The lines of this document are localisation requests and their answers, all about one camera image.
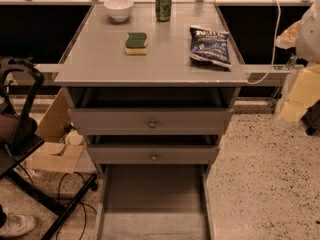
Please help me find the white ceramic bowl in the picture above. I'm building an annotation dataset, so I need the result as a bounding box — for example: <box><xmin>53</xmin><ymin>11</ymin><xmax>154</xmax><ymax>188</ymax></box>
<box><xmin>104</xmin><ymin>0</ymin><xmax>134</xmax><ymax>22</ymax></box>

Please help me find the cardboard box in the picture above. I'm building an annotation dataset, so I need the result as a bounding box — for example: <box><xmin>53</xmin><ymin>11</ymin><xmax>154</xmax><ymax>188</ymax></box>
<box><xmin>26</xmin><ymin>90</ymin><xmax>84</xmax><ymax>173</ymax></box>

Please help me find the grey middle drawer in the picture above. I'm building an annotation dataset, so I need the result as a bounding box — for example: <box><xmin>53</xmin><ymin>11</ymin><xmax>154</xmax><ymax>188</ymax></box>
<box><xmin>87</xmin><ymin>135</ymin><xmax>219</xmax><ymax>164</ymax></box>

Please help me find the white sneaker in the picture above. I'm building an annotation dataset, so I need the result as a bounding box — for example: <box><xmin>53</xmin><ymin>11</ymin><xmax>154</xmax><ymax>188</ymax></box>
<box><xmin>0</xmin><ymin>214</ymin><xmax>37</xmax><ymax>238</ymax></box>

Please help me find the grey top drawer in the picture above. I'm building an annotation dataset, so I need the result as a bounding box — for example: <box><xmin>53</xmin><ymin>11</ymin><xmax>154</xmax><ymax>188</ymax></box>
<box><xmin>69</xmin><ymin>87</ymin><xmax>233</xmax><ymax>135</ymax></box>

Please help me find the white cable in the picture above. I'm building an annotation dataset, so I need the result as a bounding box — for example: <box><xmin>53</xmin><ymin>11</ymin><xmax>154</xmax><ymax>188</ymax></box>
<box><xmin>245</xmin><ymin>0</ymin><xmax>282</xmax><ymax>86</ymax></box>

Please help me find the metal diagonal strut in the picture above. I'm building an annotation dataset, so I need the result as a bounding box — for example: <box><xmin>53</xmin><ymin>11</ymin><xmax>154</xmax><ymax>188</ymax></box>
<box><xmin>268</xmin><ymin>54</ymin><xmax>297</xmax><ymax>112</ymax></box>

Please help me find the green and yellow sponge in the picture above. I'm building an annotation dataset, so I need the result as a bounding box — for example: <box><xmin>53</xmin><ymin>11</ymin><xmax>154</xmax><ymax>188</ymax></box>
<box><xmin>125</xmin><ymin>32</ymin><xmax>147</xmax><ymax>55</ymax></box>

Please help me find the blue chip bag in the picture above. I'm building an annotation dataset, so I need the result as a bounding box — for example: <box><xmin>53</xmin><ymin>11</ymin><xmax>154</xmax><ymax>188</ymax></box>
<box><xmin>189</xmin><ymin>26</ymin><xmax>231</xmax><ymax>67</ymax></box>

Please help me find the green soda can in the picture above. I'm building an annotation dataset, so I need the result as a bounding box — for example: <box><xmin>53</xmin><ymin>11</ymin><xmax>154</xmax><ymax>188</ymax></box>
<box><xmin>155</xmin><ymin>0</ymin><xmax>172</xmax><ymax>22</ymax></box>

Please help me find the white plastic container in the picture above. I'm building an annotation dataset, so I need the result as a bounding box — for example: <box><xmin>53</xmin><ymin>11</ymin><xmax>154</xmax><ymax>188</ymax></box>
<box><xmin>65</xmin><ymin>130</ymin><xmax>84</xmax><ymax>146</ymax></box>

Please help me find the grey drawer cabinet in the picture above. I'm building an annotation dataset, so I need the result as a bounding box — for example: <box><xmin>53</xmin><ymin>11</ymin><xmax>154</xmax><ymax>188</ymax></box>
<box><xmin>53</xmin><ymin>1</ymin><xmax>250</xmax><ymax>240</ymax></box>

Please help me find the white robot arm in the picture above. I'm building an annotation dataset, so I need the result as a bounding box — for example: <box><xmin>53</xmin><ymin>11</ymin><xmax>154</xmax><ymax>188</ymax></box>
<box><xmin>275</xmin><ymin>0</ymin><xmax>320</xmax><ymax>126</ymax></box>

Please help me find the black floor cable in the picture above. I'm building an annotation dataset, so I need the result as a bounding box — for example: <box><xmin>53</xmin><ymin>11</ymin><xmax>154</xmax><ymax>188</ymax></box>
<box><xmin>54</xmin><ymin>171</ymin><xmax>98</xmax><ymax>240</ymax></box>

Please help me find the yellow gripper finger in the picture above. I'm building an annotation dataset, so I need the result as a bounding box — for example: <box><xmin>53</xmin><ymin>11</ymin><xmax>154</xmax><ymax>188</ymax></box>
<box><xmin>276</xmin><ymin>65</ymin><xmax>320</xmax><ymax>129</ymax></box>

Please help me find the grey bottom drawer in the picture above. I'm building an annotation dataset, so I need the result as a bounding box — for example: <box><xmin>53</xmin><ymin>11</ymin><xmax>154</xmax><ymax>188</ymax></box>
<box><xmin>92</xmin><ymin>165</ymin><xmax>215</xmax><ymax>240</ymax></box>

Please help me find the grey drawer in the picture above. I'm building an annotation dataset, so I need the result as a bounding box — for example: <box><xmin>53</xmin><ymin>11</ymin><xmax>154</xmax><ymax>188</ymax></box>
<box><xmin>69</xmin><ymin>87</ymin><xmax>233</xmax><ymax>135</ymax></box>
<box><xmin>92</xmin><ymin>165</ymin><xmax>215</xmax><ymax>240</ymax></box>
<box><xmin>87</xmin><ymin>135</ymin><xmax>219</xmax><ymax>164</ymax></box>

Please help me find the black chair frame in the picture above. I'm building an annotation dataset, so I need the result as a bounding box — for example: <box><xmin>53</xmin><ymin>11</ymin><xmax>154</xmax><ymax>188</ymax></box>
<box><xmin>0</xmin><ymin>57</ymin><xmax>97</xmax><ymax>240</ymax></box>

